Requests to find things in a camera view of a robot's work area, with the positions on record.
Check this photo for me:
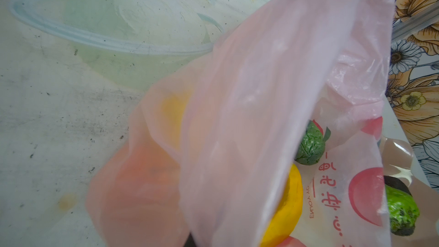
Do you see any pink plastic bag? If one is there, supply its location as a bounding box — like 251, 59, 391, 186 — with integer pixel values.
86, 0, 394, 247

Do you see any green avocado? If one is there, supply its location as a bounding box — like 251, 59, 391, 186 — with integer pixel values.
295, 121, 325, 166

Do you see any yellow banana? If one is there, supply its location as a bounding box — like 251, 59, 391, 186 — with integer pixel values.
260, 164, 303, 247

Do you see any pink scalloped bowl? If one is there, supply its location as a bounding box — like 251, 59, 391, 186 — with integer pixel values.
379, 137, 439, 247

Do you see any dark brown fruit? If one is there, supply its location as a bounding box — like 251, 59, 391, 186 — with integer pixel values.
384, 176, 412, 196

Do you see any green bumpy fruit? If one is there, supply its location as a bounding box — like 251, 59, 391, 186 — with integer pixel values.
385, 185, 420, 236

